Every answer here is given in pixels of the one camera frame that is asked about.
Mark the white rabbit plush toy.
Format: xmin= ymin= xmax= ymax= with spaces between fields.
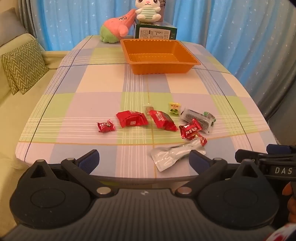
xmin=135 ymin=0 xmax=162 ymax=23

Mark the pink and green plush toy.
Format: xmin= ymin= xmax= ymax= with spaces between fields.
xmin=100 ymin=9 xmax=137 ymax=44

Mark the person's right hand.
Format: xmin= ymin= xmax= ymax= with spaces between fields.
xmin=282 ymin=182 xmax=296 ymax=223

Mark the green printed box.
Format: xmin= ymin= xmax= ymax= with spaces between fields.
xmin=135 ymin=22 xmax=178 ymax=40

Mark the red snack packet white print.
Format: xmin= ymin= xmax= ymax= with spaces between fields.
xmin=179 ymin=118 xmax=202 ymax=140

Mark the silver foil snack packet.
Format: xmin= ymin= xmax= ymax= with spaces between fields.
xmin=151 ymin=139 xmax=206 ymax=172

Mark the orange plastic tray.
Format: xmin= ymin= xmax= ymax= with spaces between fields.
xmin=120 ymin=39 xmax=201 ymax=75

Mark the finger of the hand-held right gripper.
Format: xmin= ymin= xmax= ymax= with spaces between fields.
xmin=234 ymin=149 xmax=271 ymax=163
xmin=266 ymin=144 xmax=296 ymax=154

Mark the red snack packet dark end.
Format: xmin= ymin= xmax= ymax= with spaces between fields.
xmin=148 ymin=110 xmax=177 ymax=132

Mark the clear seaweed snack packet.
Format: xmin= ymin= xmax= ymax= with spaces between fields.
xmin=180 ymin=107 xmax=216 ymax=134

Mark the light green sofa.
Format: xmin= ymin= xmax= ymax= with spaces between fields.
xmin=0 ymin=32 xmax=70 ymax=233

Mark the green zigzag cushion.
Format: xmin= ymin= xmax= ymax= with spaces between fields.
xmin=1 ymin=38 xmax=50 ymax=95

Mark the small red candy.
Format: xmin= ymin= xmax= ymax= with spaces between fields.
xmin=97 ymin=119 xmax=116 ymax=133
xmin=192 ymin=136 xmax=208 ymax=147

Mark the yellow and green candy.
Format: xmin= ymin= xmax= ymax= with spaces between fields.
xmin=168 ymin=102 xmax=181 ymax=116

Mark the checked pastel tablecloth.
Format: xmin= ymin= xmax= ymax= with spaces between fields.
xmin=15 ymin=35 xmax=278 ymax=184

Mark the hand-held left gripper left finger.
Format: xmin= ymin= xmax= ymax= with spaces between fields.
xmin=23 ymin=149 xmax=118 ymax=198

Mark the red snack packet white label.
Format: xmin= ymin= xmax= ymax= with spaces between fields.
xmin=116 ymin=111 xmax=149 ymax=129

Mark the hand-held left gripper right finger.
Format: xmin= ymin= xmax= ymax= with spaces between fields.
xmin=174 ymin=149 xmax=267 ymax=198

